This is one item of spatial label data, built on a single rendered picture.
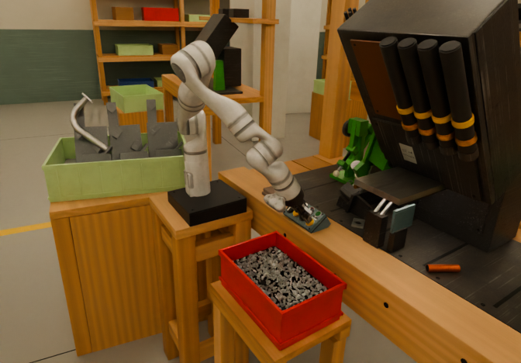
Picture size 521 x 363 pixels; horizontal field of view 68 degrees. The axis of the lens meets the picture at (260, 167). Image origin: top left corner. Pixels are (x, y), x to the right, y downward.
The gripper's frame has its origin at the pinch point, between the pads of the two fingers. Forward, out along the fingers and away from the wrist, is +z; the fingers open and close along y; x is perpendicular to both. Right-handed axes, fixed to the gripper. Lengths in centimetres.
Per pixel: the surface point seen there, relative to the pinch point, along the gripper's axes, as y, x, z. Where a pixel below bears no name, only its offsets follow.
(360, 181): -15.9, -14.3, -12.1
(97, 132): 112, 29, -28
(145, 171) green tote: 78, 26, -13
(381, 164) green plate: -8.3, -28.9, -0.4
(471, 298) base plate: -48, -9, 13
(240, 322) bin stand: -14.3, 36.6, -6.8
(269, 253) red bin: -1.3, 17.1, -3.0
